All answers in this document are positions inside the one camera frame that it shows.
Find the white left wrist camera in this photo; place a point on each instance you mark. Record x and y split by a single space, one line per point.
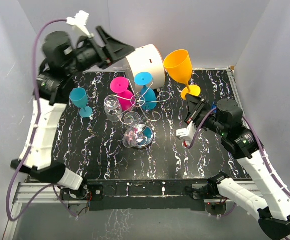
79 23

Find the blue wine glass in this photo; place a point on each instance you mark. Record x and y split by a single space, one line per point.
148 96
79 98

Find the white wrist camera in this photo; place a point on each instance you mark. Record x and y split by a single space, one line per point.
79 23
187 134

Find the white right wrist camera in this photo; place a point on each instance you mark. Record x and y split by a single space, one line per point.
187 134

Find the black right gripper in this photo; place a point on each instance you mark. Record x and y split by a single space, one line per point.
195 105

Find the clear ribbed tumbler glass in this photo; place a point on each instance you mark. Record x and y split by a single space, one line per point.
113 108

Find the chrome wine glass rack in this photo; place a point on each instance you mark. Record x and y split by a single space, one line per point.
144 133

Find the clear fluted champagne glass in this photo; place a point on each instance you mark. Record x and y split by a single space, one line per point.
131 120

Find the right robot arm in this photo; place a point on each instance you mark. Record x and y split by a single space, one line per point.
226 119

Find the yellow wine glass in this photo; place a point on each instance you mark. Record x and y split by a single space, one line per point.
179 67

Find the white round box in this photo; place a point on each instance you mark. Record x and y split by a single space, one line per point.
145 59

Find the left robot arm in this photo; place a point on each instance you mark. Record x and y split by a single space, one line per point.
55 82

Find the aluminium table frame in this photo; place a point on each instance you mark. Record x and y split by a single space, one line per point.
155 177

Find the blue wine glass on rack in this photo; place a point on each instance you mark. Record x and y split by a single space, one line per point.
148 96

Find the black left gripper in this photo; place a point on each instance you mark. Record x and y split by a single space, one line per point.
112 52

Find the pink wine glass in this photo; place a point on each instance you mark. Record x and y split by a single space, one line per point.
120 86

